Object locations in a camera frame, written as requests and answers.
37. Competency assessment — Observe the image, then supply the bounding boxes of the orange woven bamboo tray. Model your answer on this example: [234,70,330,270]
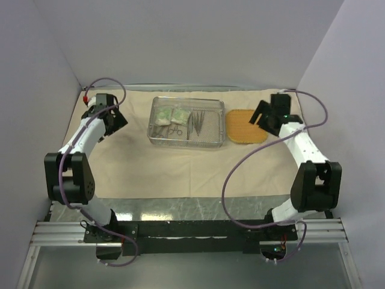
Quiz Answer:
[225,109,268,145]

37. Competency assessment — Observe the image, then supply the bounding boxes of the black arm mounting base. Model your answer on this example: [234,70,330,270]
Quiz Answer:
[82,220,298,259]

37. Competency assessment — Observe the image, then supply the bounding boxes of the beige cloth wrap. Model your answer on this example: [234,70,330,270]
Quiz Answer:
[60,87,313,200]

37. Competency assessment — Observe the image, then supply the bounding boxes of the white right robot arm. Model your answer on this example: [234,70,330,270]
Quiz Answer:
[249,90,342,240]

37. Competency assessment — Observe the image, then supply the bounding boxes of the steel tweezers bundle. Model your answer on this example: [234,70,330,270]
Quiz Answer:
[187,111,205,136]

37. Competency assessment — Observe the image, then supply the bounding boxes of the gauze packet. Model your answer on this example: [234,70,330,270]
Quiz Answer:
[154,107,173,126]
[171,108,191,125]

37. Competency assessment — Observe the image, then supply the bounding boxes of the aluminium front frame rail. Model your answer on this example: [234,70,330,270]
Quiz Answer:
[29,222,121,247]

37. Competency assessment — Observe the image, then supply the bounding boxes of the left gauze packet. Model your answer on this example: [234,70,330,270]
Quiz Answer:
[154,107,173,126]

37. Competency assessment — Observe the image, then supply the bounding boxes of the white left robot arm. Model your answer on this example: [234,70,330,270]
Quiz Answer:
[44,93,128,242]

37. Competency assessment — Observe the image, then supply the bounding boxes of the steel mesh instrument tray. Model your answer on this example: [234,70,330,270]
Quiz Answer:
[147,96,225,149]

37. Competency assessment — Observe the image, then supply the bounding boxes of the right gauze packet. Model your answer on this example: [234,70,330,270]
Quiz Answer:
[171,108,191,125]

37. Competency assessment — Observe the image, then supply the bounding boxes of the steel surgical scissors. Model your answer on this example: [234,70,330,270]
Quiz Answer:
[151,126,165,138]

